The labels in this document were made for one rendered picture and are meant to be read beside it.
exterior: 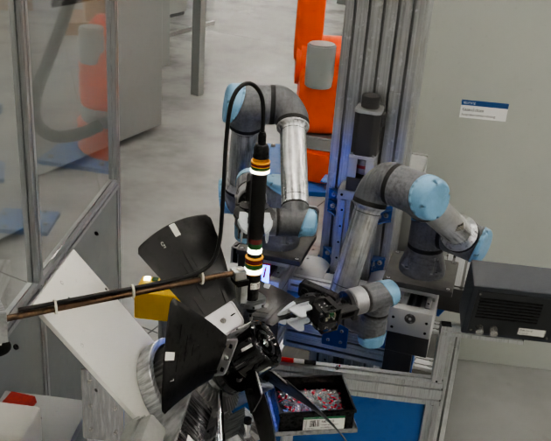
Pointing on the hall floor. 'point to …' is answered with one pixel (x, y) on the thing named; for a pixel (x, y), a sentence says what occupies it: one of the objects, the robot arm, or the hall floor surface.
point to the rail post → (428, 423)
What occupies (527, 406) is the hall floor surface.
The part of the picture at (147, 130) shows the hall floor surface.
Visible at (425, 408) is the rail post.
